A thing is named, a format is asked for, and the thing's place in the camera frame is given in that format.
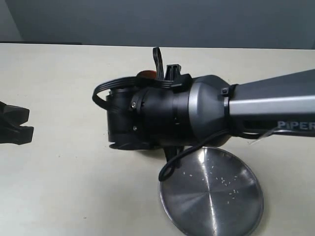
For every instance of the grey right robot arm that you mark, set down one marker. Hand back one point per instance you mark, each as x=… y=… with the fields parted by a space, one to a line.
x=195 y=109

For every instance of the round steel plate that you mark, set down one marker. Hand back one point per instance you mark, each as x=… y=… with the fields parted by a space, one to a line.
x=213 y=193

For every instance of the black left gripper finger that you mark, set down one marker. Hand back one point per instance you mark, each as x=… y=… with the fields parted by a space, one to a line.
x=15 y=115
x=17 y=136

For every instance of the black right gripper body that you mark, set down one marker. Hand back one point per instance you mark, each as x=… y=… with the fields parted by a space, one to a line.
x=125 y=122

